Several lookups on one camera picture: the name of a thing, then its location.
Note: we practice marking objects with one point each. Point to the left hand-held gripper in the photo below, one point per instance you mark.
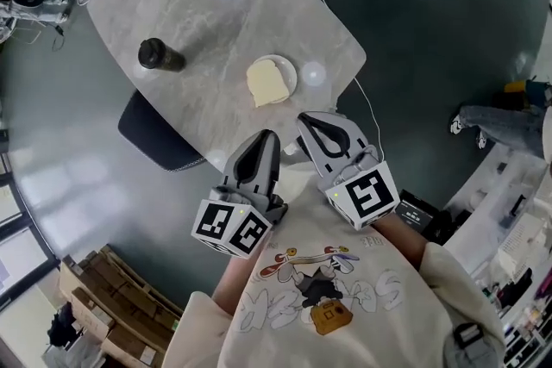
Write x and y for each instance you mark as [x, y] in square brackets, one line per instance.
[228, 228]

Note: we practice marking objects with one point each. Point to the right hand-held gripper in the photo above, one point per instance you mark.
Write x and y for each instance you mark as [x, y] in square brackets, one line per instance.
[366, 194]

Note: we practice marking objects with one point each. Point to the white round plate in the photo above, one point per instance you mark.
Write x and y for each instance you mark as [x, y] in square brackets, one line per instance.
[291, 71]

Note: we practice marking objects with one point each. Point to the slice of white bread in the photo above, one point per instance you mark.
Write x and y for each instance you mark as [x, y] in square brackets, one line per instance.
[267, 84]

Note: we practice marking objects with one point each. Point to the person's right forearm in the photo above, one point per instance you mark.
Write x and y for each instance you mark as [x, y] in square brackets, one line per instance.
[405, 241]

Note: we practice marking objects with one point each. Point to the person's left forearm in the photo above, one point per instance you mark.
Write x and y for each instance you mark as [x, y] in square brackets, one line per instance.
[230, 284]

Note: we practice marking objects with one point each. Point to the dark blue upholstered chair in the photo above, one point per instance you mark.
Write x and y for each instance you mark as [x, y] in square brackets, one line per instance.
[155, 133]

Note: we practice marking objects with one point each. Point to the black display device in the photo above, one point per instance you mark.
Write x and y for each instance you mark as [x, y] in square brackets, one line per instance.
[416, 213]

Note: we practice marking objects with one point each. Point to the black lidded cup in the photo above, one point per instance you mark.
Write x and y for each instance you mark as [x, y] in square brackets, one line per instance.
[157, 54]

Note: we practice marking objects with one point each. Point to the person's cream printed shirt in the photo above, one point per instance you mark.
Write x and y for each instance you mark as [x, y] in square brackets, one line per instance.
[302, 327]

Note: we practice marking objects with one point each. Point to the white cluttered workbench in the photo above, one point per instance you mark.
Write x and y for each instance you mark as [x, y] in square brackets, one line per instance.
[496, 207]

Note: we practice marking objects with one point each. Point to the black round container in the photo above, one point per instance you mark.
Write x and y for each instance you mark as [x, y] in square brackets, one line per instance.
[506, 99]

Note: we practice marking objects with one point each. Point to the stack of flattened cardboard boxes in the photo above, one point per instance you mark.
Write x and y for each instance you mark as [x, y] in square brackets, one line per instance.
[125, 297]

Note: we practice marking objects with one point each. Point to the grey marble dining table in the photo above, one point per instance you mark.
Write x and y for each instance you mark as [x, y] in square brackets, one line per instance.
[181, 4]

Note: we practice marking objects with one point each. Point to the teal container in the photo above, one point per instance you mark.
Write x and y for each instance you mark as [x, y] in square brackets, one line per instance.
[539, 92]

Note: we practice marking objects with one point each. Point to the black-framed window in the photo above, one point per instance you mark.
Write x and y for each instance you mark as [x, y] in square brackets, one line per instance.
[21, 237]

